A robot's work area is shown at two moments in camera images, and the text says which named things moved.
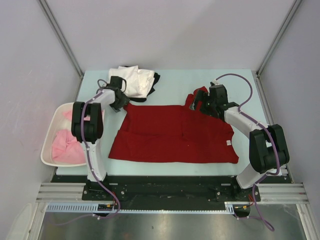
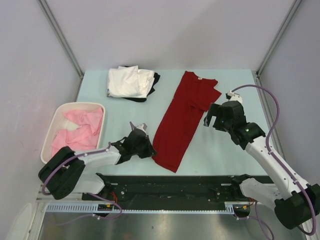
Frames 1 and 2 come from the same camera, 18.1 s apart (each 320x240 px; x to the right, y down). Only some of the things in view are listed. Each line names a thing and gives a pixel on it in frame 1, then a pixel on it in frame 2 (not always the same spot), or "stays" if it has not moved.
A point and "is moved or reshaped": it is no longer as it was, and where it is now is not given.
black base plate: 105,196 stays
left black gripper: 125,100 → 150,152
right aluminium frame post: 293,8 stays
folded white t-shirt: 139,82 stays
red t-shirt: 173,134 is moved or reshaped
